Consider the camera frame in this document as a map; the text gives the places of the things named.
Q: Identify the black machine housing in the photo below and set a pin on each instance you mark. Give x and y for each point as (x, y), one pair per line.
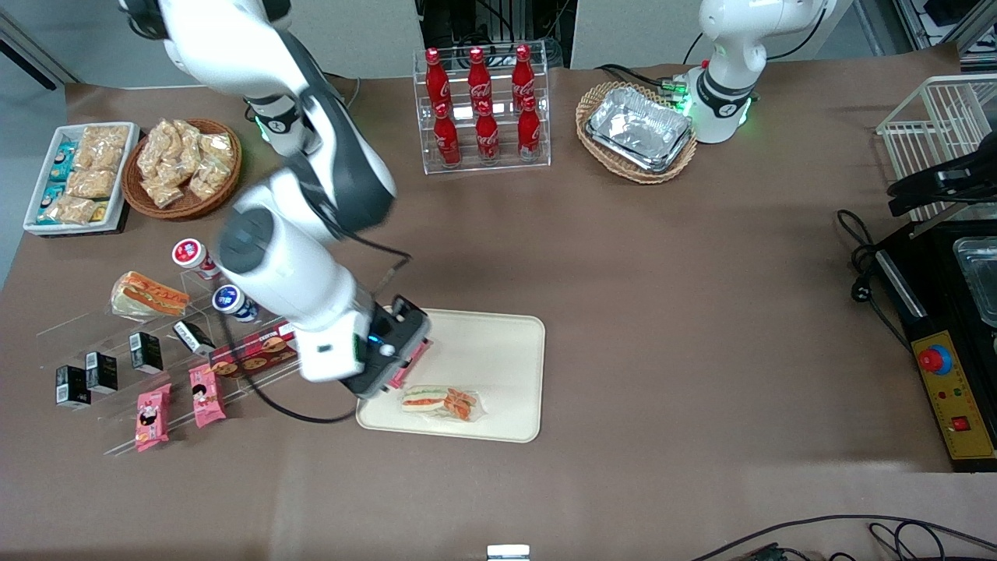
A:
(935, 296)

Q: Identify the blue snack packet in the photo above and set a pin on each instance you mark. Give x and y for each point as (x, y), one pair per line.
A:
(53, 195)
(64, 160)

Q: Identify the grey metal frame equipment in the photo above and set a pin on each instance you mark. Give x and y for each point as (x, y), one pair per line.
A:
(935, 15)

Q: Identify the yellow control panel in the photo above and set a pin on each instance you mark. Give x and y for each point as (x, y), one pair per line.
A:
(962, 397)

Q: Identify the red cola bottle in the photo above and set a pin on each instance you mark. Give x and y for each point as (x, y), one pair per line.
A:
(529, 132)
(436, 78)
(523, 74)
(487, 136)
(477, 75)
(446, 139)

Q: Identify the triangle sandwich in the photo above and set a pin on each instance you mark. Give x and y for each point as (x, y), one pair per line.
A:
(148, 296)
(436, 401)

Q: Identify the red cookie box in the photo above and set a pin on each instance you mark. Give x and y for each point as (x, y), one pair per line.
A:
(249, 360)

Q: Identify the clear acrylic bottle rack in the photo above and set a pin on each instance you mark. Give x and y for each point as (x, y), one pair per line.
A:
(467, 167)

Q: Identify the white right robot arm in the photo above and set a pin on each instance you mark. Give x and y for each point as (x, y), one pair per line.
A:
(273, 257)

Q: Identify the white rectangular snack tray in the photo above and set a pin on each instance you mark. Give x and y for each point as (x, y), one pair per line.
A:
(127, 175)

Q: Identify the small black carton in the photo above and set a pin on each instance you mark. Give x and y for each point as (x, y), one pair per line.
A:
(101, 373)
(72, 387)
(146, 353)
(193, 337)

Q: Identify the black equipment rack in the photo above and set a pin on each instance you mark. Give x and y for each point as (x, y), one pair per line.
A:
(452, 23)

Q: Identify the brown wicker snack basket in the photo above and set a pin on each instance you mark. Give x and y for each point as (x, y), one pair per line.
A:
(183, 209)

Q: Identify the yellow snack packet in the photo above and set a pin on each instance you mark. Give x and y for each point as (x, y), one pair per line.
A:
(101, 210)

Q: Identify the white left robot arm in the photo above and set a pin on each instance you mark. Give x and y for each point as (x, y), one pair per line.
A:
(732, 39)

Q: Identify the steel pan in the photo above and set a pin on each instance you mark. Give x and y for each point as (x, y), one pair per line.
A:
(981, 280)

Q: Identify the light wicker foil basket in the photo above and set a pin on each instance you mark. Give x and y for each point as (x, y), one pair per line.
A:
(639, 175)

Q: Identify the aluminium foil tray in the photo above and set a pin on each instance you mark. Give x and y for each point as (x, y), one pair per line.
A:
(664, 164)
(639, 125)

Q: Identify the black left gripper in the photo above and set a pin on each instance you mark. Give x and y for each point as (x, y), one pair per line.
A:
(952, 180)

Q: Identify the clear bag fried snacks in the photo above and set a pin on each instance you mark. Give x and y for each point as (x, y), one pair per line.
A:
(162, 189)
(105, 140)
(92, 183)
(156, 148)
(206, 183)
(216, 152)
(70, 209)
(187, 139)

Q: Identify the pink snack packet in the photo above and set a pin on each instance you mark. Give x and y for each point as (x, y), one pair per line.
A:
(152, 419)
(411, 366)
(207, 397)

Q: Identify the beige plastic tray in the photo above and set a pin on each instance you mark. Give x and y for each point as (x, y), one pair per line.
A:
(506, 366)

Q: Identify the blue lid yogurt cup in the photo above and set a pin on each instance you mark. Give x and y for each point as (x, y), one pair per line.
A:
(230, 301)

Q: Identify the red lid yogurt cup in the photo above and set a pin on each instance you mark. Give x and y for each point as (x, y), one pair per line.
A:
(191, 255)

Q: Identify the red emergency stop button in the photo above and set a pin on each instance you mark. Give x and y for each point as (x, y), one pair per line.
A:
(935, 358)

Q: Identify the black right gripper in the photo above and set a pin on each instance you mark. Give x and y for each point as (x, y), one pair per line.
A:
(404, 336)

